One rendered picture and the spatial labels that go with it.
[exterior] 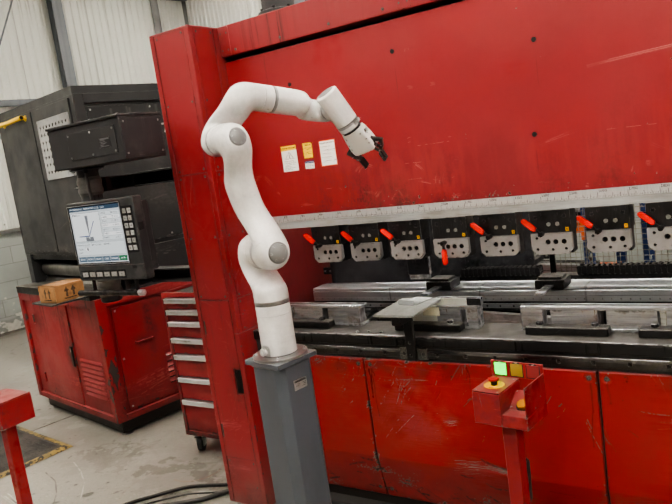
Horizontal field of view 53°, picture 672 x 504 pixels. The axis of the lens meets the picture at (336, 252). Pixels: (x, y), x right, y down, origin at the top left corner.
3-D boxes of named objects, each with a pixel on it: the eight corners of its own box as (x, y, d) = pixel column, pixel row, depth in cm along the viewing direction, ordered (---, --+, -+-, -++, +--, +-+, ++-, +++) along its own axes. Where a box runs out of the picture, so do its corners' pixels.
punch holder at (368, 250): (352, 261, 297) (347, 224, 295) (362, 257, 304) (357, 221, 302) (381, 260, 289) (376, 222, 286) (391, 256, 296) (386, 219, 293)
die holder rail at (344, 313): (276, 323, 330) (273, 305, 329) (283, 320, 335) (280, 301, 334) (363, 326, 303) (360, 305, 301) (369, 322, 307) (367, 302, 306)
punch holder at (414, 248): (392, 260, 286) (387, 221, 284) (401, 256, 293) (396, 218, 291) (424, 258, 278) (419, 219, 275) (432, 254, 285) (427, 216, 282)
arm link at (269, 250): (277, 259, 235) (300, 262, 221) (248, 273, 229) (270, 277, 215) (228, 121, 223) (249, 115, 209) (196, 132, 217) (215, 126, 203)
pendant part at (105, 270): (80, 281, 311) (64, 204, 306) (101, 275, 321) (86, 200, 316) (146, 279, 287) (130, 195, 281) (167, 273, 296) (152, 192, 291)
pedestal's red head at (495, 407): (474, 422, 236) (469, 373, 233) (496, 405, 247) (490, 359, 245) (528, 432, 222) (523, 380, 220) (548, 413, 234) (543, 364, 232)
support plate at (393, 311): (372, 317, 269) (372, 314, 269) (402, 300, 290) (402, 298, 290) (413, 318, 259) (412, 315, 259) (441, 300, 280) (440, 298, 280)
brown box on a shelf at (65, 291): (32, 304, 429) (28, 285, 427) (71, 294, 447) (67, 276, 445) (51, 307, 408) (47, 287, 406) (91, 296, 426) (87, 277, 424)
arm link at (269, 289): (264, 309, 221) (252, 237, 217) (240, 302, 236) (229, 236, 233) (296, 300, 227) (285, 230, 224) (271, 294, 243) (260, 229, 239)
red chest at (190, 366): (187, 454, 406) (158, 293, 391) (242, 420, 447) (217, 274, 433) (251, 465, 378) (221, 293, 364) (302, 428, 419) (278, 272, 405)
